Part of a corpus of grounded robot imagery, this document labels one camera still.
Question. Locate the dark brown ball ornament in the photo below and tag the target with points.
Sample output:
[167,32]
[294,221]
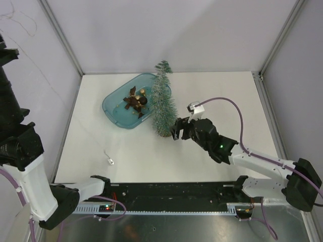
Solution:
[143,100]

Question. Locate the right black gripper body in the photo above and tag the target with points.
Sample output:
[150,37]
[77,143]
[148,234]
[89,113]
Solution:
[190,132]

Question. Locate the small frosted christmas tree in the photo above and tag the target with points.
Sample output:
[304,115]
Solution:
[162,104]

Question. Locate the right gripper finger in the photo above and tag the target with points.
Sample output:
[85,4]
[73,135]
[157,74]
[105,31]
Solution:
[175,131]
[182,124]

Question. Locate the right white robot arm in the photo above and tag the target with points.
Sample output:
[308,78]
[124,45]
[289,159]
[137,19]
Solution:
[294,181]

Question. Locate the white slotted cable duct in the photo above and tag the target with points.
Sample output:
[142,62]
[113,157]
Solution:
[207,208]

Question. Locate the teal plastic bin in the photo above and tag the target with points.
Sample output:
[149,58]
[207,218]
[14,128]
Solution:
[113,105]

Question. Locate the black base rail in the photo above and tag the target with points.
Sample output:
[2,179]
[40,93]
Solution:
[215,192]

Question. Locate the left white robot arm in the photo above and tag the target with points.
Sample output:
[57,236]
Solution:
[22,158]

